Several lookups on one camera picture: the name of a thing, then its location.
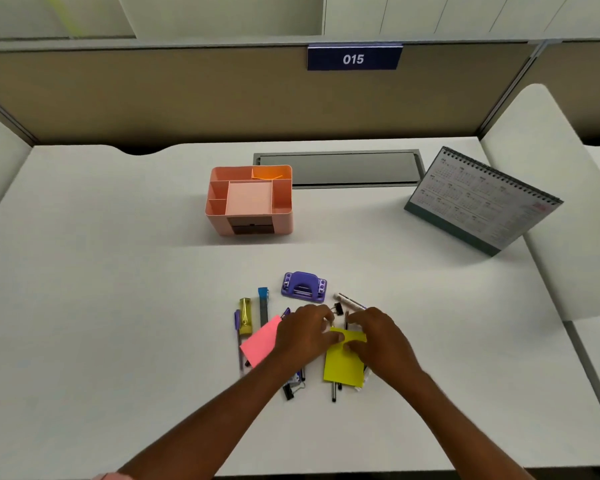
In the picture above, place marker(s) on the yellow sticky note pad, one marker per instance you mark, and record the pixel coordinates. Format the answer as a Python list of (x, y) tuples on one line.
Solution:
[(342, 367)]

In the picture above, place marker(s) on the purple hole punch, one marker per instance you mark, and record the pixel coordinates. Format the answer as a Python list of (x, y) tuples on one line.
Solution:
[(304, 286)]

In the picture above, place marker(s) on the grey lead case blue cap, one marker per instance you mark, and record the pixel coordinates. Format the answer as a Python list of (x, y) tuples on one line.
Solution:
[(263, 304)]

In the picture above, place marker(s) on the beige partition panel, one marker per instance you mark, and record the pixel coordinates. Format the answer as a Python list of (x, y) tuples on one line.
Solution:
[(580, 74), (180, 94)]

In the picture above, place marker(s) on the person's left forearm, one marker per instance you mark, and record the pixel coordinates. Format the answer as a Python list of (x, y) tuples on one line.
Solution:
[(215, 419)]

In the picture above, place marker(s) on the pink desk organizer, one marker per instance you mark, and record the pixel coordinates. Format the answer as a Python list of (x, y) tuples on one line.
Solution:
[(249, 198)]

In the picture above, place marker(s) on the blue number sign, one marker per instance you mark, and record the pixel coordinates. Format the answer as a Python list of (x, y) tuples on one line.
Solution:
[(325, 58)]

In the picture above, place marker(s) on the white panelled cabinet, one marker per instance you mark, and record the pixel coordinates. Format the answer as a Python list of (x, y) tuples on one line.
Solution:
[(455, 14)]

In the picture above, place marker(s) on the person's left hand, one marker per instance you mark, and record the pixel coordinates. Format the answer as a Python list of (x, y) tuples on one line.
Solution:
[(305, 334)]

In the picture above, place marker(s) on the person's right hand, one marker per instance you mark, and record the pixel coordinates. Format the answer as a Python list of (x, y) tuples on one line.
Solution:
[(387, 352)]

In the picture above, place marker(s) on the pink plaid sleeve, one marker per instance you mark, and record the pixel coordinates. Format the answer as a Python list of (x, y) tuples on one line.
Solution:
[(112, 476)]

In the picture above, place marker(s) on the person's right forearm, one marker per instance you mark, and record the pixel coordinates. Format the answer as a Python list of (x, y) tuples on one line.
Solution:
[(460, 429)]

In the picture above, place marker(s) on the orange sticky note pad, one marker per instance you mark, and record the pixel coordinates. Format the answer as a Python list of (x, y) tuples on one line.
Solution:
[(267, 173)]

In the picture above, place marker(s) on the blue capped white marker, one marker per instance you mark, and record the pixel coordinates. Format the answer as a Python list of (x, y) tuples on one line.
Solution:
[(350, 301)]

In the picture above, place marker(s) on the purple gel pen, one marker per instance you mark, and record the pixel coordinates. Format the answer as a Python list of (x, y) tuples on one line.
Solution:
[(237, 339)]

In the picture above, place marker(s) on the white side divider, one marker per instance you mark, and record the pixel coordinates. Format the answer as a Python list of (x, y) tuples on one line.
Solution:
[(555, 194), (0, 164)]

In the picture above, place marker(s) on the white open shelf unit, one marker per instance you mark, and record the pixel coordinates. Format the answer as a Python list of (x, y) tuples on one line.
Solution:
[(205, 14)]

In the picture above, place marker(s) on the green spiral desk calendar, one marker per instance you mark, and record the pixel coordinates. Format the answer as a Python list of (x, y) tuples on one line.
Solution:
[(480, 204)]

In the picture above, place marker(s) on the pink sticky note pad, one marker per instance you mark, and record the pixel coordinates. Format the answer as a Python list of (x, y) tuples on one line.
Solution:
[(260, 342)]

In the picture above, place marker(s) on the black pencil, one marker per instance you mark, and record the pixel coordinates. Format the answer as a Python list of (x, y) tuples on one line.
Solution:
[(339, 385)]

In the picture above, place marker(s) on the yellow transparent lead case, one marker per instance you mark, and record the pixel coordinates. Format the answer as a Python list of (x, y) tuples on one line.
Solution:
[(245, 315)]

